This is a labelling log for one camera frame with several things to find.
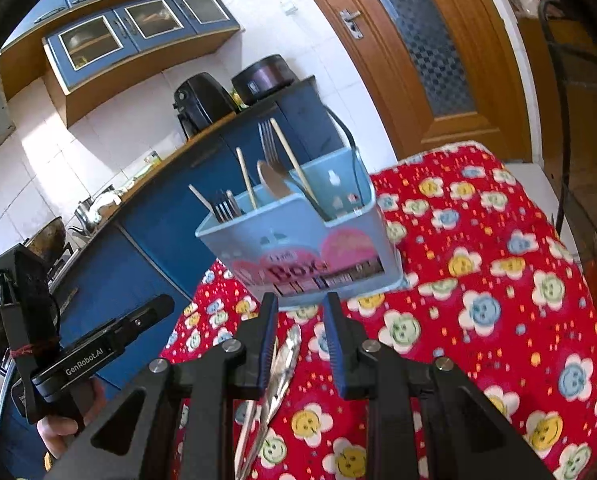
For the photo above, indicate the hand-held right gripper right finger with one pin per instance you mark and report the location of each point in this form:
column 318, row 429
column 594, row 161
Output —
column 334, row 345

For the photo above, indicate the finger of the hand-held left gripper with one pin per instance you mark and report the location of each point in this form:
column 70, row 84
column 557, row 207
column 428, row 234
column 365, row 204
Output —
column 143, row 317

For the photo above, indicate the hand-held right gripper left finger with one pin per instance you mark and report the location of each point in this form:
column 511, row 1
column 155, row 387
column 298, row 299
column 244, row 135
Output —
column 267, row 350

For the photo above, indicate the metal spoon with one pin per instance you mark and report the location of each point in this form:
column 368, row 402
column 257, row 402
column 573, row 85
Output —
column 273, row 182
column 284, row 365

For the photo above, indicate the blue plastic utensil holder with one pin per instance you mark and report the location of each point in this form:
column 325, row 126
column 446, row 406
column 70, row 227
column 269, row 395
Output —
column 298, row 230

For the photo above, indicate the person's left hand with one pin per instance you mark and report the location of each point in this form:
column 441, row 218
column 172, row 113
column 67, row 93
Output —
column 58, row 432

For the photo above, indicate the dark wok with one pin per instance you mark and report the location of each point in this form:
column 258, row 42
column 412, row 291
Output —
column 48, row 240

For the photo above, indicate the blue lower cabinet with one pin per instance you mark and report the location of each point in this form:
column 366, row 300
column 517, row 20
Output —
column 143, row 230

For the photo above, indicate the blue cabinet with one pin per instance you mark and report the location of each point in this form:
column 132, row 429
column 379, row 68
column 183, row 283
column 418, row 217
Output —
column 143, row 230
column 93, row 72

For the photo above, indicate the wooden chopstick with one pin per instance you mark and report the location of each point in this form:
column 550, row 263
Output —
column 246, row 435
column 291, row 157
column 246, row 177

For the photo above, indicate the steel kettle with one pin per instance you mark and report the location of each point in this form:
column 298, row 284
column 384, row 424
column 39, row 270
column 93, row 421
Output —
column 91, row 212

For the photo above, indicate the red printed blanket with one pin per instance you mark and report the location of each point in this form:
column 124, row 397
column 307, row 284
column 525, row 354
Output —
column 478, row 310

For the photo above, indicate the yellow packet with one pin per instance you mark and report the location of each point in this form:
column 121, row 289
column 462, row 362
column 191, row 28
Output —
column 152, row 158

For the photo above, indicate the large metal fork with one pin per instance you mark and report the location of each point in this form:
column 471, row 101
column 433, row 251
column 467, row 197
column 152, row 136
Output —
column 268, row 145

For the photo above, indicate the black air fryer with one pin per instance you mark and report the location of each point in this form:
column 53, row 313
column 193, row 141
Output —
column 203, row 100

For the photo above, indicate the blue upper cabinet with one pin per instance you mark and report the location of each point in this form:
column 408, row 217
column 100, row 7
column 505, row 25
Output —
column 93, row 72

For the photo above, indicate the dark rice cooker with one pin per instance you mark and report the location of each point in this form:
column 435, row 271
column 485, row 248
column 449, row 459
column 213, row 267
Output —
column 263, row 80

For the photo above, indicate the wooden door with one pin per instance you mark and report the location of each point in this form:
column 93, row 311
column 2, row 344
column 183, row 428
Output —
column 388, row 75

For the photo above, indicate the wooden shelf cabinet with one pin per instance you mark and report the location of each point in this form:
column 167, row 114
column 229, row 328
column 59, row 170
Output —
column 588, row 110

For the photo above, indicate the white wall switch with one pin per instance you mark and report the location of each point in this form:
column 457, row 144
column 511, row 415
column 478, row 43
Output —
column 289, row 8

